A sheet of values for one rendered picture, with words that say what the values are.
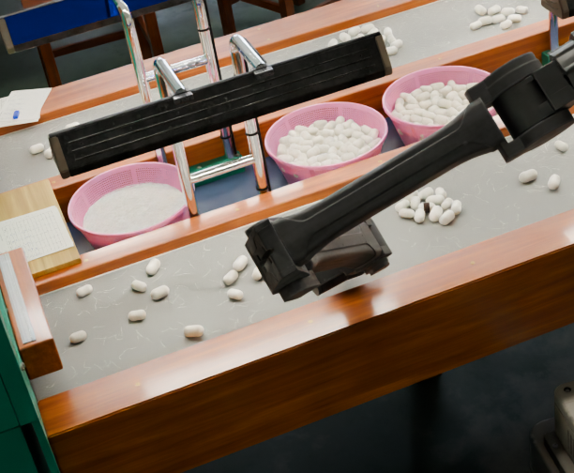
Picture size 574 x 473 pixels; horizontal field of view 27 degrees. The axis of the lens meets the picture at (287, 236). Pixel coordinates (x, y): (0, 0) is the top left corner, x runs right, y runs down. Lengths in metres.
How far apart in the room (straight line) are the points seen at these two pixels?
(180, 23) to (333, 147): 2.57
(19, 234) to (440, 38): 1.15
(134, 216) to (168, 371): 0.55
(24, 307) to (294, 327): 0.47
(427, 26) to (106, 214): 0.98
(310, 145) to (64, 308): 0.68
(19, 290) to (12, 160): 0.70
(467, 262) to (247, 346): 0.43
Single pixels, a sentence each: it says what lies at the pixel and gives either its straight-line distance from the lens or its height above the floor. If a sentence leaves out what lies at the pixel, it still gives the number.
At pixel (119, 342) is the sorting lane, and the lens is 2.13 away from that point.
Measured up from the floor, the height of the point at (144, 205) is 0.73.
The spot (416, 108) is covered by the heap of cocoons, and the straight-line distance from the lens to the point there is 2.65.
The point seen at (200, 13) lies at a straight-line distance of 2.45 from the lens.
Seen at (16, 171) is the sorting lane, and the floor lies 0.74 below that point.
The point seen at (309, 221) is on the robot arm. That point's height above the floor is 1.22.
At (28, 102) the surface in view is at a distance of 2.94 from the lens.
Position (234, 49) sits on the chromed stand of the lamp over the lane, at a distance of 2.23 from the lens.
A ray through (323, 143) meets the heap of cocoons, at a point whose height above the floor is 0.73.
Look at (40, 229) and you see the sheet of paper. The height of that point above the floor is 0.78.
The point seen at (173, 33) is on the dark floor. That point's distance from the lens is 4.96.
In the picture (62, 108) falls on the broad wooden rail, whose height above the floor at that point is 0.76.
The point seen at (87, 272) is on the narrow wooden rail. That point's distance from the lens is 2.30.
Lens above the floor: 2.06
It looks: 35 degrees down
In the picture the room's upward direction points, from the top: 10 degrees counter-clockwise
